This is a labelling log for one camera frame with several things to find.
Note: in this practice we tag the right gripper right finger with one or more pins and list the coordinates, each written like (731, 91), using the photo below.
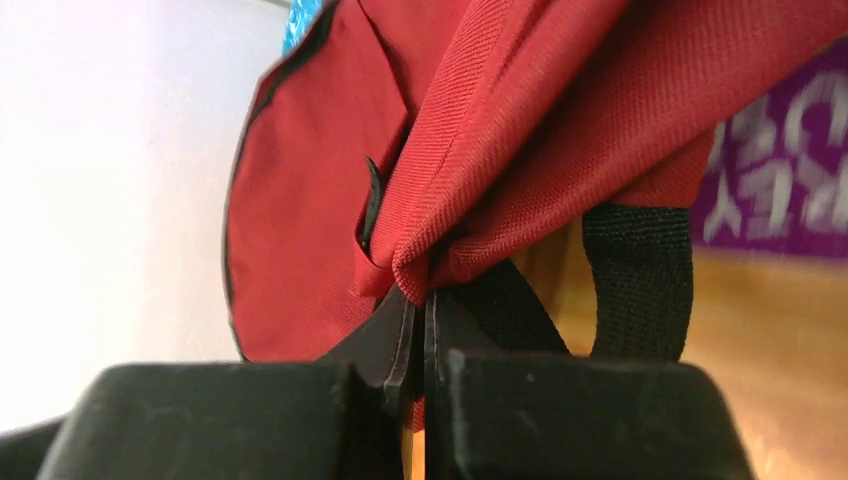
(495, 414)

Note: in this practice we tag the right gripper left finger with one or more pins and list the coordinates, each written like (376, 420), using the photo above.
(340, 417)

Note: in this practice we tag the red student backpack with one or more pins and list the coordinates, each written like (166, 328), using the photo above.
(408, 149)

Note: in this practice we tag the purple treehouse book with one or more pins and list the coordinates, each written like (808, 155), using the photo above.
(776, 178)

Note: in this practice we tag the blue polka dot plate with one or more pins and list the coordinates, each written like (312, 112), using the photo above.
(302, 15)

